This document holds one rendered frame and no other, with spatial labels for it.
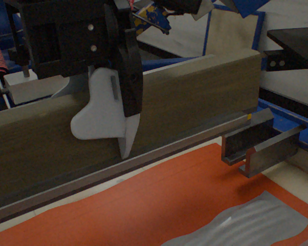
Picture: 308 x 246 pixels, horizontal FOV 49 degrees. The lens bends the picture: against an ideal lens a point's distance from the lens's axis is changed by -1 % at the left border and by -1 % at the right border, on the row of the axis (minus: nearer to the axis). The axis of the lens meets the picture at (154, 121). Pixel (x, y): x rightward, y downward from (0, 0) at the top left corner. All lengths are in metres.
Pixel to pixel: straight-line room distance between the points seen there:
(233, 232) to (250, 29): 2.56
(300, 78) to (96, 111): 2.52
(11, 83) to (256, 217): 0.41
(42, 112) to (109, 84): 0.06
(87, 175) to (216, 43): 2.91
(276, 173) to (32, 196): 0.34
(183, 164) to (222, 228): 0.14
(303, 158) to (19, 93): 0.44
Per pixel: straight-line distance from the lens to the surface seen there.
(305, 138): 0.52
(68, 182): 0.31
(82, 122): 0.28
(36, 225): 0.46
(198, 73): 0.35
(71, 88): 0.33
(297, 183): 0.51
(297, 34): 1.28
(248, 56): 0.39
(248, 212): 0.44
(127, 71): 0.26
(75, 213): 0.46
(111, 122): 0.29
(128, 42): 0.26
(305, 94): 2.76
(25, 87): 0.58
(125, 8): 0.27
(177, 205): 0.45
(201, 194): 0.47
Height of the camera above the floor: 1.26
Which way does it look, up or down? 28 degrees down
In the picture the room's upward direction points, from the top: 4 degrees counter-clockwise
